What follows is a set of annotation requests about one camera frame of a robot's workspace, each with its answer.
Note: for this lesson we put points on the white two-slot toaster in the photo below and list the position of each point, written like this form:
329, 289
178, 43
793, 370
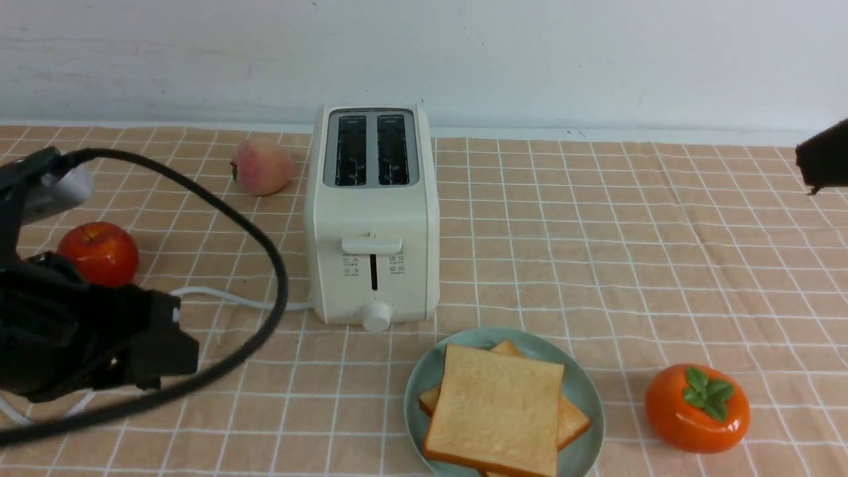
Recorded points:
372, 217

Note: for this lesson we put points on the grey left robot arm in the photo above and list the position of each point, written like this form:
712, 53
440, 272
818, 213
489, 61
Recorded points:
44, 184

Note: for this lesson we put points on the pink peach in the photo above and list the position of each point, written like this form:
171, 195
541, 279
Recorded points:
261, 167

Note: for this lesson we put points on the red apple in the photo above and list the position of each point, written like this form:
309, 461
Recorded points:
102, 252

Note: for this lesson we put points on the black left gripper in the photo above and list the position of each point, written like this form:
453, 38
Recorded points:
62, 334

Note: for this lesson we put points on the toast slice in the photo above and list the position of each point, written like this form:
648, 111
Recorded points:
581, 417
497, 413

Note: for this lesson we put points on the light green plate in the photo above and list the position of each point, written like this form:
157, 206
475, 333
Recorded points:
501, 402

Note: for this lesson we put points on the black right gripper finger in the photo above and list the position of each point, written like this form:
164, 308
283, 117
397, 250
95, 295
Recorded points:
822, 159

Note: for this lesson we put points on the orange persimmon with leaves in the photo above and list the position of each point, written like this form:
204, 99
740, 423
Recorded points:
697, 409

